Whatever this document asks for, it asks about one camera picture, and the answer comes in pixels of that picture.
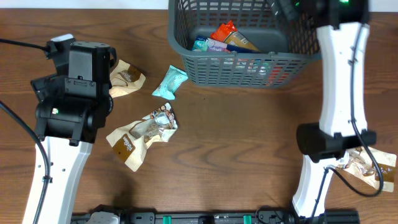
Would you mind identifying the orange cracker sleeve package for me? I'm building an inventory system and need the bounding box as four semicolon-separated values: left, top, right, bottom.
210;20;284;85

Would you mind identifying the multicolour tissue pack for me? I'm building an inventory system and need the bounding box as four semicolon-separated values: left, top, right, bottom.
191;36;271;78

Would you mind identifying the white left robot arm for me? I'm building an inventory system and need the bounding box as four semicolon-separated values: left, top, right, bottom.
23;35;117;223

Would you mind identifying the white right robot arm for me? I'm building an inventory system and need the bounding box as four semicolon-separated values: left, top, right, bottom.
270;0;376;223

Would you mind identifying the beige snack pouch upper left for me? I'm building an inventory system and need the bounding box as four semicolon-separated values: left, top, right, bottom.
109;60;146;98

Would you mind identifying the beige snack pouch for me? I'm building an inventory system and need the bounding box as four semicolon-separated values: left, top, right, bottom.
336;147;397;192
106;103;178;172
109;60;146;98

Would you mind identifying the dark grey plastic basket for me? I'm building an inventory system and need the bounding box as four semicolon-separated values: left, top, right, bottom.
168;0;321;88

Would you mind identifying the beige snack pouch centre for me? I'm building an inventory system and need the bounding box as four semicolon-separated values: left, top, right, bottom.
106;103;178;172

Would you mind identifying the teal snack packet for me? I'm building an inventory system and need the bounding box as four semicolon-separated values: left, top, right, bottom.
152;65;188;100

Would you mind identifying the beige snack pouch right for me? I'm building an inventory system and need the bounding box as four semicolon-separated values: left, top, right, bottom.
336;147;397;192

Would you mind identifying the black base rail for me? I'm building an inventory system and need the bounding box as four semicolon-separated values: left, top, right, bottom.
70;205;361;224

